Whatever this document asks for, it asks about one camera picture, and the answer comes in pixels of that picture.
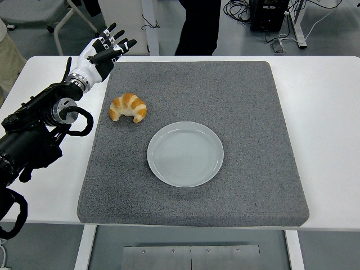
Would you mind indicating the person in beige clothing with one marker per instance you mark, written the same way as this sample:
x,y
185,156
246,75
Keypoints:
x,y
8,56

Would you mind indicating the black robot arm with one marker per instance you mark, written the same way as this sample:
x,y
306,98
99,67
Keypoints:
x,y
28,143

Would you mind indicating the grey metal plate with screws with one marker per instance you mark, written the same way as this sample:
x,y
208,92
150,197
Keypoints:
x,y
168,258

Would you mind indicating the golden croissant bread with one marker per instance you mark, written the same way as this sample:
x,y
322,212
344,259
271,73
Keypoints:
x,y
128,105

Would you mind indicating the white table leg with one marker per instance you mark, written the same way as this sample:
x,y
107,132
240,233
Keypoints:
x,y
83,250
295,253

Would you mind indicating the white desk leg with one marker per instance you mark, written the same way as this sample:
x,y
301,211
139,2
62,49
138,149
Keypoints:
x,y
298,22

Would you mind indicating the person in black trousers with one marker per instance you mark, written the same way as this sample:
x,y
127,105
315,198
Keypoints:
x,y
197,28

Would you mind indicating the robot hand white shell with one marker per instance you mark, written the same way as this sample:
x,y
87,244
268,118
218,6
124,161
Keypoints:
x,y
88,66

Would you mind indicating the black hanging cloth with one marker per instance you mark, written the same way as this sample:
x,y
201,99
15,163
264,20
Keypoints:
x,y
92,7

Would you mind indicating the clear plastic holder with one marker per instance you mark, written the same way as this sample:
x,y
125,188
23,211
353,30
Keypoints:
x,y
278,46

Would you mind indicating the black computer case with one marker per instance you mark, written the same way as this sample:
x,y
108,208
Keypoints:
x,y
268,17

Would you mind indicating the pale grey round plate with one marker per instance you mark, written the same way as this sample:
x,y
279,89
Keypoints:
x,y
185,154

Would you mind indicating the grey speckled mat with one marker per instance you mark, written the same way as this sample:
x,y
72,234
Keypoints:
x,y
225,98

